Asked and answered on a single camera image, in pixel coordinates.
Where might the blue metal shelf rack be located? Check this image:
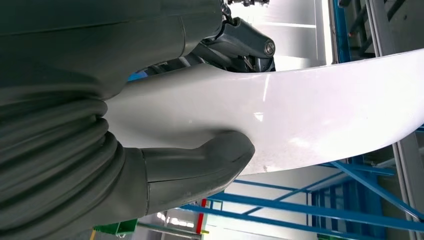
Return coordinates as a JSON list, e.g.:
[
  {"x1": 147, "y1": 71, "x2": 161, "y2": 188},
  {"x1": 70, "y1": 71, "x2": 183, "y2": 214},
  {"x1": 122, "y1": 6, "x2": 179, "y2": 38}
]
[{"x1": 178, "y1": 0, "x2": 424, "y2": 240}]

